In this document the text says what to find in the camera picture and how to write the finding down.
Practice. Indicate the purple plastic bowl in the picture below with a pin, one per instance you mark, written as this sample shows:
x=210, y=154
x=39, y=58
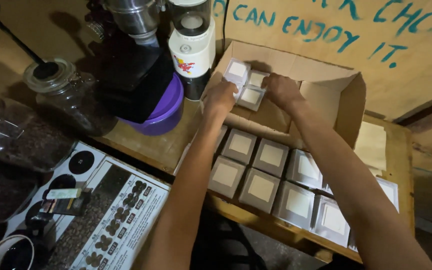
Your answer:
x=167, y=112

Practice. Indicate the glass jar with clamp lid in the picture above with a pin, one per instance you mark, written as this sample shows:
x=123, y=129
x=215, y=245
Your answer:
x=69, y=97

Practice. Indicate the white round cup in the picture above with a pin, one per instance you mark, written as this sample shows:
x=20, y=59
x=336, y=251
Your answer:
x=8, y=255

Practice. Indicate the small dark packet white label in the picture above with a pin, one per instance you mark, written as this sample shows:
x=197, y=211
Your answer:
x=64, y=202

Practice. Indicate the coffee roast chart poster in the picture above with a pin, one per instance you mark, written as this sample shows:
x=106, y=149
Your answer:
x=118, y=217

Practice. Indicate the large glass jar coffee beans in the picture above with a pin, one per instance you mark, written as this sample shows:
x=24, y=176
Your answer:
x=24, y=142

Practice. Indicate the white electric blender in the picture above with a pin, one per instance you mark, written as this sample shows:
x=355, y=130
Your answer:
x=193, y=48

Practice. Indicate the person's right fingers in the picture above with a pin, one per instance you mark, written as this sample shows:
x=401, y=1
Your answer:
x=266, y=83

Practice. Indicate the person's right hand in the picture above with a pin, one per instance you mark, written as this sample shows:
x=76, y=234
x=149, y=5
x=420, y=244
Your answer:
x=283, y=92

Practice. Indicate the person's left hand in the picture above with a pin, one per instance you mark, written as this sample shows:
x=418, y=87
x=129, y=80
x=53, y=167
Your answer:
x=218, y=99

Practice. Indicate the black coffee grinder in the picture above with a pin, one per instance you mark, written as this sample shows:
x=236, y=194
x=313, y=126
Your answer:
x=133, y=67

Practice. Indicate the person's left fingers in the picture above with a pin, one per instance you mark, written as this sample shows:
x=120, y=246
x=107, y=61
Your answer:
x=233, y=89

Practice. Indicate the open brown cardboard box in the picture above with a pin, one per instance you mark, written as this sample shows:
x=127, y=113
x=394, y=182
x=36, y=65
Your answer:
x=313, y=93

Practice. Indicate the rows of white packets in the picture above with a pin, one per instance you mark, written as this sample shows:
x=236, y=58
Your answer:
x=276, y=180

